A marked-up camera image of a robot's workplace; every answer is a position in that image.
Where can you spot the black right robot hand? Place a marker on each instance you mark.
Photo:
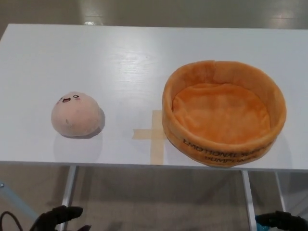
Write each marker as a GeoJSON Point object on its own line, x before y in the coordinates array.
{"type": "Point", "coordinates": [286, 222]}

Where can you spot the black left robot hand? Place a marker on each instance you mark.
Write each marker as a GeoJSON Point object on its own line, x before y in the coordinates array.
{"type": "Point", "coordinates": [51, 216]}

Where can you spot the pink round plush toy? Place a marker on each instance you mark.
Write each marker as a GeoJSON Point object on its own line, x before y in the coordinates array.
{"type": "Point", "coordinates": [74, 115]}

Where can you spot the orange plush round basket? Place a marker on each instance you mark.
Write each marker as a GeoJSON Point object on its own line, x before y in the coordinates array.
{"type": "Point", "coordinates": [221, 108]}

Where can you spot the teal patterned object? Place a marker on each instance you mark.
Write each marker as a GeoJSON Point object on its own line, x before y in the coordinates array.
{"type": "Point", "coordinates": [261, 227]}

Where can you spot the white metal table leg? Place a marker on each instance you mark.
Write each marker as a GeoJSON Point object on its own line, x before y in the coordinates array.
{"type": "Point", "coordinates": [280, 192]}
{"type": "Point", "coordinates": [249, 199]}
{"type": "Point", "coordinates": [69, 187]}

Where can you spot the beige short tape strip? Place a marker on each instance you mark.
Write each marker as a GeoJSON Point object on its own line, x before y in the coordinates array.
{"type": "Point", "coordinates": [142, 134]}

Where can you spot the beige long tape strip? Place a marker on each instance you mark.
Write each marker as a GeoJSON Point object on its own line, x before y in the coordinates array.
{"type": "Point", "coordinates": [157, 149]}

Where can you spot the blue-grey metal frame bar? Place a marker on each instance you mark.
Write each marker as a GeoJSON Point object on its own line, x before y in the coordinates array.
{"type": "Point", "coordinates": [16, 202]}

